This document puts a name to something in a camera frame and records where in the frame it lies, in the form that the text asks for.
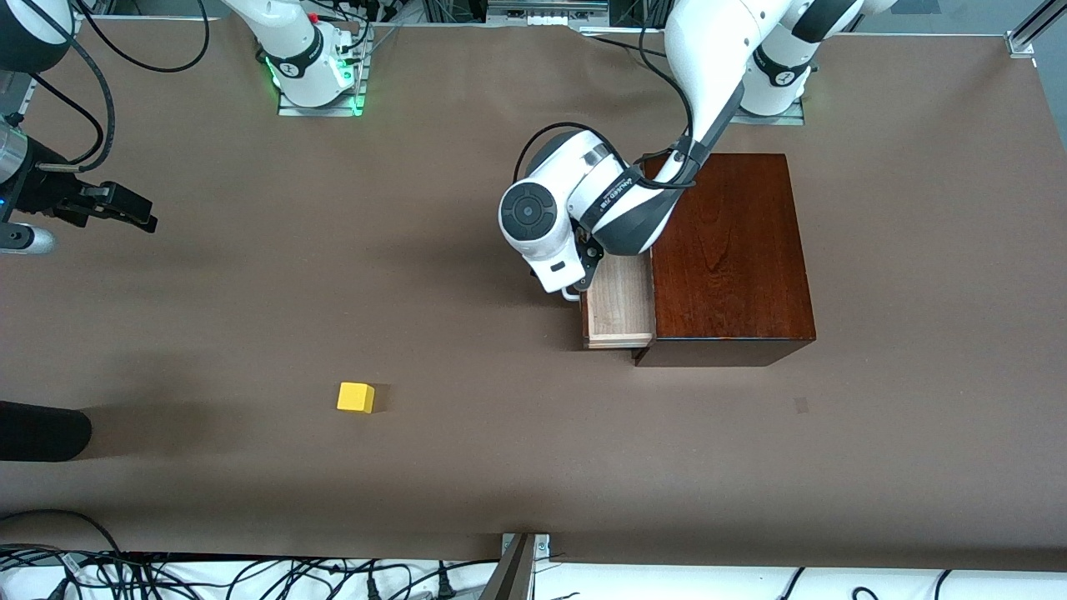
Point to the dark brown wooden cabinet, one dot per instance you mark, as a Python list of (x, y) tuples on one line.
[(733, 250)]

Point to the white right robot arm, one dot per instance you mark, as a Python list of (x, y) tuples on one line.
[(300, 58)]

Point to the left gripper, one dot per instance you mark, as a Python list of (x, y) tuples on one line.
[(533, 272)]

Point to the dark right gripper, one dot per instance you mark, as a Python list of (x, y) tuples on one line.
[(48, 193)]

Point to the aluminium side rail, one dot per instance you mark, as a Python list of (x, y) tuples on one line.
[(21, 104)]

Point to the black cylinder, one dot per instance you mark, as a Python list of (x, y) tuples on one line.
[(42, 432)]

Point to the metal base plate of right arm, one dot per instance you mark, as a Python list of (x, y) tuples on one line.
[(321, 110)]

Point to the brown table cover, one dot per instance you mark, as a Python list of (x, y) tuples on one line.
[(333, 292)]

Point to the aluminium frame corner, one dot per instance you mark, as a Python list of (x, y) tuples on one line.
[(1029, 33)]

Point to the yellow block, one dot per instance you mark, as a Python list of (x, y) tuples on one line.
[(355, 397)]

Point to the metal bracket with grey pole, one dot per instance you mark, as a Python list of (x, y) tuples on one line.
[(518, 571)]

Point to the metal base plate of left arm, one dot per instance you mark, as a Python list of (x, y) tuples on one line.
[(783, 119)]

